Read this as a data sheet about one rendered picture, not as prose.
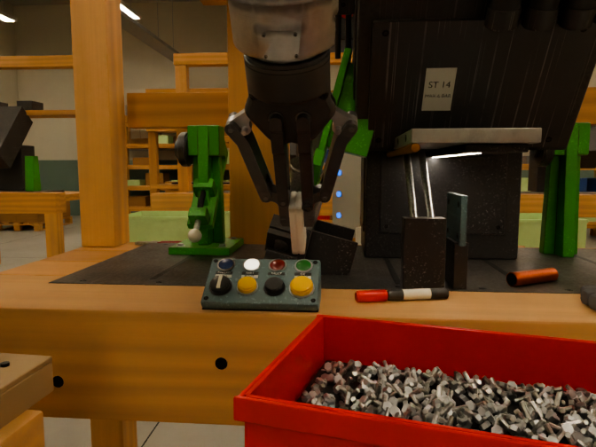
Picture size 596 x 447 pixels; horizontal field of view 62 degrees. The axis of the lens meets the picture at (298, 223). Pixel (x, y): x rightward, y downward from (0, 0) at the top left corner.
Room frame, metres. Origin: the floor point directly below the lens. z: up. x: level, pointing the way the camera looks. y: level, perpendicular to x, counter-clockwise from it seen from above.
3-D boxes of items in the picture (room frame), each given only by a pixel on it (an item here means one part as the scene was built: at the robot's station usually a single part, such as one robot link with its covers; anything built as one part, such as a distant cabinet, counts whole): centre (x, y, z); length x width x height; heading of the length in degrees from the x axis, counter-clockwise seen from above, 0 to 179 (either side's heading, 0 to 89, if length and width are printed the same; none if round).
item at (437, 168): (1.06, -0.29, 1.07); 0.30 x 0.18 x 0.34; 85
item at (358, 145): (0.88, -0.09, 1.17); 0.13 x 0.12 x 0.20; 85
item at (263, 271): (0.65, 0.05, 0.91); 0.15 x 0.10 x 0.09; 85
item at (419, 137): (0.83, -0.24, 1.11); 0.39 x 0.16 x 0.03; 175
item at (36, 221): (9.05, 4.80, 0.22); 1.20 x 0.81 x 0.44; 179
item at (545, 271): (0.76, -0.37, 0.91); 0.09 x 0.02 x 0.02; 115
